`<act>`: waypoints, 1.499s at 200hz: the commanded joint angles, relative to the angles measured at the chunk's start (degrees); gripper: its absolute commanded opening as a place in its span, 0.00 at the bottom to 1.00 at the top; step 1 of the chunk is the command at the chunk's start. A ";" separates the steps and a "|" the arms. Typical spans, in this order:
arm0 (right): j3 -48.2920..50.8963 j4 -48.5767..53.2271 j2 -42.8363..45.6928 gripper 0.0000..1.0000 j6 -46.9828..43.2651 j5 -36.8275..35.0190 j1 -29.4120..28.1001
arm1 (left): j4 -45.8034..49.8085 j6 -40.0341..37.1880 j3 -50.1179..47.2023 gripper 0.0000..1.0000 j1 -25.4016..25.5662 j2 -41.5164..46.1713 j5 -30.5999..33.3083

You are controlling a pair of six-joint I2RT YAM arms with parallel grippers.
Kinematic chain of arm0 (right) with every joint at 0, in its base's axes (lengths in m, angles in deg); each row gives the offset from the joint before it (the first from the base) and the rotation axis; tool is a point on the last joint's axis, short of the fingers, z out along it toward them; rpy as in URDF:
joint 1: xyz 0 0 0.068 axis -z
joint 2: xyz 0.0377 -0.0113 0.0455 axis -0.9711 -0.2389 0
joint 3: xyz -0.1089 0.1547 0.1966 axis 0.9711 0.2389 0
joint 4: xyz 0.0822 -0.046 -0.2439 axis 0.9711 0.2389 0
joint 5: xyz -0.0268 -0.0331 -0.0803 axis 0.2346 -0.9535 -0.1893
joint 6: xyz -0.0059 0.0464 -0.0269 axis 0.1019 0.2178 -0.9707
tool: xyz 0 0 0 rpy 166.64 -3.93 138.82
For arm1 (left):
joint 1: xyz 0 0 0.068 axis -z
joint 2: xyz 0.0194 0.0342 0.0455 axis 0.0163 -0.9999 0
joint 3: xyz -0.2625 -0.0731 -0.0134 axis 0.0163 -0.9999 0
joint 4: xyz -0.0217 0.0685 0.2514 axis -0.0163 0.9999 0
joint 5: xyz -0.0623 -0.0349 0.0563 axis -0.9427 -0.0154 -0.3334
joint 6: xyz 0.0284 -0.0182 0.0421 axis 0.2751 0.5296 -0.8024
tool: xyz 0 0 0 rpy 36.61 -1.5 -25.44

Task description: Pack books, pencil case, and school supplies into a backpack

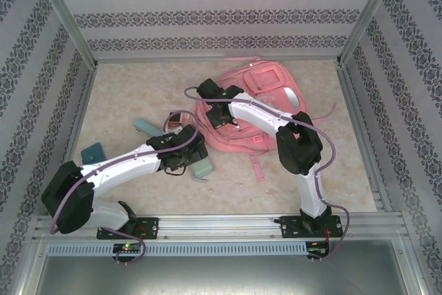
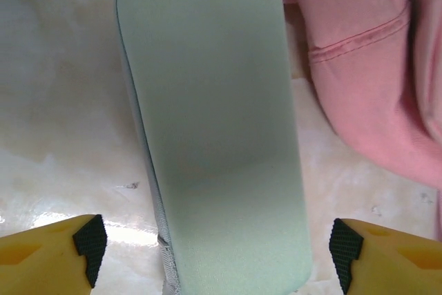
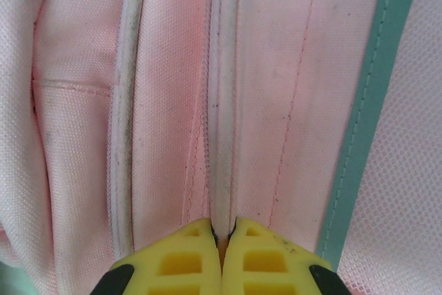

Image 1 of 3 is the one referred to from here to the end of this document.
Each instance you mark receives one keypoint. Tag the grey metal sheet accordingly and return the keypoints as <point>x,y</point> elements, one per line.
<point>221,277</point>

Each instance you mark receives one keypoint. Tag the pink backpack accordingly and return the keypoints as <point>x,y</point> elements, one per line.
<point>248,136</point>

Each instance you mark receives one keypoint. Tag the small teal case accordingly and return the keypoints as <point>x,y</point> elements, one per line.
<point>92,153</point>

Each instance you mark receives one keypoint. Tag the small circuit board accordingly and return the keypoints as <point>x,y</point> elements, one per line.
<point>316,247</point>

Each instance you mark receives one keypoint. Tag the aluminium side rail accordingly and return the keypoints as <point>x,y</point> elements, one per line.
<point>75,136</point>
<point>352,94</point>

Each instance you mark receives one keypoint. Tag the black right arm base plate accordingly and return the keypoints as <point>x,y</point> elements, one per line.
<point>290,227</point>

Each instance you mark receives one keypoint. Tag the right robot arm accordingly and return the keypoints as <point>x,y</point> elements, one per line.
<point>300,146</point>

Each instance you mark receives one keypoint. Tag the aluminium frame post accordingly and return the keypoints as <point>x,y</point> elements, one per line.
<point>369,11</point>
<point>65,11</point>

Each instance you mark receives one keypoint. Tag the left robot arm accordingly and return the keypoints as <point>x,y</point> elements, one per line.
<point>121,174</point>

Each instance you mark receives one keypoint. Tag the rose gold cube sharpener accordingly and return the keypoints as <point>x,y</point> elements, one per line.
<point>175,124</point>

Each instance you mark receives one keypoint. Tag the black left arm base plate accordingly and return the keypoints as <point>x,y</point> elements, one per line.
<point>148,227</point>

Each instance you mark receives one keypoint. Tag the aluminium back rail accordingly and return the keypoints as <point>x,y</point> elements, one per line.
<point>155,60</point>

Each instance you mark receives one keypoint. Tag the circuit board with green light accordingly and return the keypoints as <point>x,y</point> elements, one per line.
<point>127,247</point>

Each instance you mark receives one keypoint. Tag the aluminium mounting rail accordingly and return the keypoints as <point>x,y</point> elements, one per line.
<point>221,227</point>

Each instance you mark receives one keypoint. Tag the green pencil case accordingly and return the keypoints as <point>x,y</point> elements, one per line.
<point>202,169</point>

